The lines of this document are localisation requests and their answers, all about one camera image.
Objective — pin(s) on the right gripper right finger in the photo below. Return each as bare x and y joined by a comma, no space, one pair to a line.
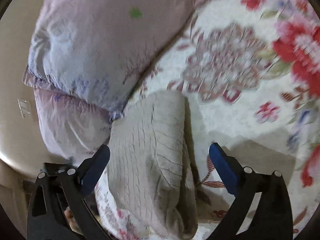
273,217

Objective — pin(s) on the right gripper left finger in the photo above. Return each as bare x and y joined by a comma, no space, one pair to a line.
57,208

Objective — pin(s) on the grey knit garment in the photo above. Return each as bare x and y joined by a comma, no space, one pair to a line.
149,172

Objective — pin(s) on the lilac floral pillow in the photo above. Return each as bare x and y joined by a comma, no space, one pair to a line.
96,50

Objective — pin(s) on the white floral bedspread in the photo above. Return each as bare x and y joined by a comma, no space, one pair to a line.
249,70

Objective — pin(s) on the white wall switch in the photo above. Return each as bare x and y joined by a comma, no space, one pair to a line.
24,107

